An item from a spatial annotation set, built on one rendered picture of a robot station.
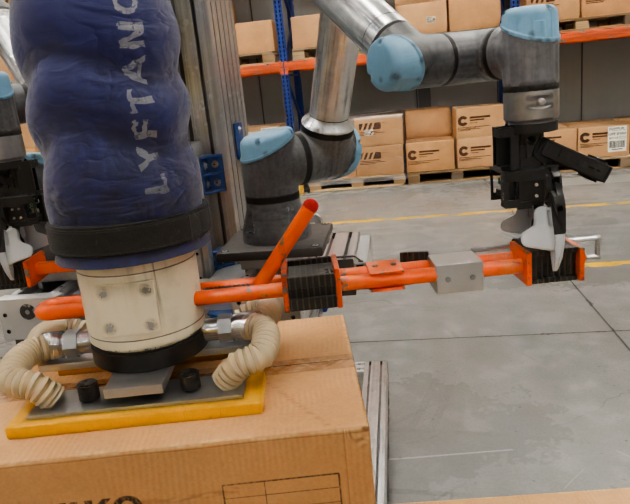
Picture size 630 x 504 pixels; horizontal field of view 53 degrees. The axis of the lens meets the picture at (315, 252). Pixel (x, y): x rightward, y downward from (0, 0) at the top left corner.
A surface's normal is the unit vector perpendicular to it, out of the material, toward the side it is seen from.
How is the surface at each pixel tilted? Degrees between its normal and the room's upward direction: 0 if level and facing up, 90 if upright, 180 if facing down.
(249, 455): 90
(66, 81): 81
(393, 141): 90
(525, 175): 90
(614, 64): 90
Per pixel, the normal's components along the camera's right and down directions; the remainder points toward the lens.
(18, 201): 0.04, 0.25
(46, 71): -0.36, -0.06
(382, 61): -0.86, 0.22
